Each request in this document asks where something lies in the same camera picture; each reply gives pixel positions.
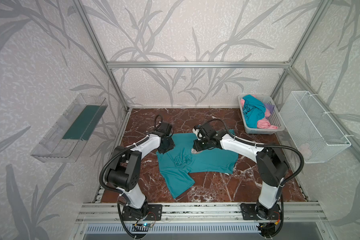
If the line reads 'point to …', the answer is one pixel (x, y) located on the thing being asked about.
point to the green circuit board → (147, 225)
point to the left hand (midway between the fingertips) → (173, 142)
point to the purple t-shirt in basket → (270, 107)
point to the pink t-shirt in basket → (262, 123)
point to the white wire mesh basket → (316, 138)
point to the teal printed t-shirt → (176, 165)
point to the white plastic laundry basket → (275, 119)
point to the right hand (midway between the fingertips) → (194, 141)
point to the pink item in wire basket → (305, 151)
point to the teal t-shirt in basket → (254, 110)
